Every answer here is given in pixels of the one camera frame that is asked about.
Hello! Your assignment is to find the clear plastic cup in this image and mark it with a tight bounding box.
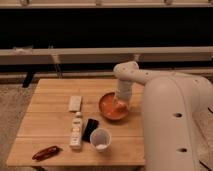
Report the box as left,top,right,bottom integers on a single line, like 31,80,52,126
90,128,111,152

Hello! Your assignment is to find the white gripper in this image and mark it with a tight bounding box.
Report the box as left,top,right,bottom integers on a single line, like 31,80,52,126
115,80,133,101

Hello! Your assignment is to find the black smartphone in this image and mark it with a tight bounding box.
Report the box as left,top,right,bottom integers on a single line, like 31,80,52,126
82,119,99,142

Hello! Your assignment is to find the white lotion bottle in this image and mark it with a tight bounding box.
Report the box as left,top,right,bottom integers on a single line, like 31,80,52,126
70,112,83,149

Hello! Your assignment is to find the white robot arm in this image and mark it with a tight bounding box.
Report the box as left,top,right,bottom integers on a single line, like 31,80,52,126
114,61,213,171

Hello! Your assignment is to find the long white bench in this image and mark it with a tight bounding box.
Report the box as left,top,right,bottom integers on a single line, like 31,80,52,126
0,46,213,65

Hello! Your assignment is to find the wooden table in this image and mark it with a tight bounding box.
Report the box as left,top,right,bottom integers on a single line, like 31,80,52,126
7,79,145,166

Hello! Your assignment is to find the red chili pepper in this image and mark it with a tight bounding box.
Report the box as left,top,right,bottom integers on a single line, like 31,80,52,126
32,146,60,160

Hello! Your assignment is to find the white rectangular box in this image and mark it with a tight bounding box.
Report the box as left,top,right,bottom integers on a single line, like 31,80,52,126
68,96,82,112

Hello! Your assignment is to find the orange ceramic bowl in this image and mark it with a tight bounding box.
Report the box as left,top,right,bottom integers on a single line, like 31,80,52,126
99,92,129,121

